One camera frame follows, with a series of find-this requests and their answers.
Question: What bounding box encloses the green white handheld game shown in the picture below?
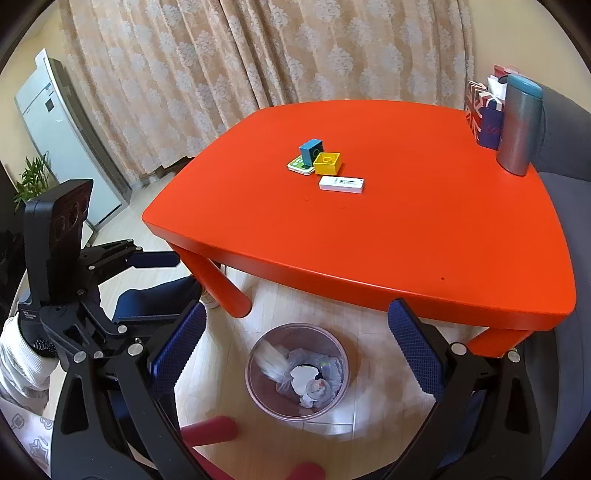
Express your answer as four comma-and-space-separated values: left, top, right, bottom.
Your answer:
287, 155, 315, 176

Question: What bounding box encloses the blue toy block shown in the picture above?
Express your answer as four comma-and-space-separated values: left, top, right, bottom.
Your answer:
300, 139, 324, 167

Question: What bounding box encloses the yellow toy block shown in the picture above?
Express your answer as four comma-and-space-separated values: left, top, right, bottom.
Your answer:
314, 152, 342, 176

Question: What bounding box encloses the white tissue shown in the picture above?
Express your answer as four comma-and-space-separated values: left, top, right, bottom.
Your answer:
253, 340, 290, 383

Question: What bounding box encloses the clear lidded plastic container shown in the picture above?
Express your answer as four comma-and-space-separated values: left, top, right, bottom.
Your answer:
305, 379, 332, 403

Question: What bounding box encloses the white sleeved forearm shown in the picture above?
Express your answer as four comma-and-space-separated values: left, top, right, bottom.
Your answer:
1, 315, 58, 474

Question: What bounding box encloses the clear trash bin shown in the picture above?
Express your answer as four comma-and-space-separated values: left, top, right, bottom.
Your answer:
245, 323, 351, 422

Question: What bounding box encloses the black gloved hand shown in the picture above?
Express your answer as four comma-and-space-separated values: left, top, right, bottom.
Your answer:
18, 312, 58, 359

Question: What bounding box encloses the green potted plant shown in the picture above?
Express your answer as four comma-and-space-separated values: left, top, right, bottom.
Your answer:
13, 154, 50, 208

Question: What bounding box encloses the white air conditioner unit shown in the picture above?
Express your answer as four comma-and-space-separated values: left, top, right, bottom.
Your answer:
15, 50, 131, 230

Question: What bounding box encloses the beige patterned curtain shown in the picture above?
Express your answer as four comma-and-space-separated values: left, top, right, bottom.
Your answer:
58, 0, 474, 182

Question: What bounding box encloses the red table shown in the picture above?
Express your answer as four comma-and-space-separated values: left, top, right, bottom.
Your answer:
142, 100, 570, 356

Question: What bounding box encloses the white small carton box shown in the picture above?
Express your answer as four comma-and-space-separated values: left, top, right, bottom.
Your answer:
318, 176, 365, 194

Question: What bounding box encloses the grey sofa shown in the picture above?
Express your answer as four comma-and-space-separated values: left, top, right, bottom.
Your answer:
523, 87, 590, 474

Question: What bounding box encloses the union jack tissue box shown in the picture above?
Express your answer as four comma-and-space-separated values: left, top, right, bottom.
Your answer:
465, 80, 504, 150

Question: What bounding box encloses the grey thermos blue lid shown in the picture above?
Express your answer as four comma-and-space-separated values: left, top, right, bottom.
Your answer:
497, 74, 543, 176

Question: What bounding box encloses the pink storage box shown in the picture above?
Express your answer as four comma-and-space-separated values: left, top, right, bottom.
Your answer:
493, 64, 519, 83

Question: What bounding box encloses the left camera box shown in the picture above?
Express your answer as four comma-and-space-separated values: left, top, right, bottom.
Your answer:
24, 179, 93, 307

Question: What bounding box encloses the pink chair frame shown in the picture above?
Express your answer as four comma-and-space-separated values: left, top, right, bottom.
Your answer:
178, 414, 327, 480

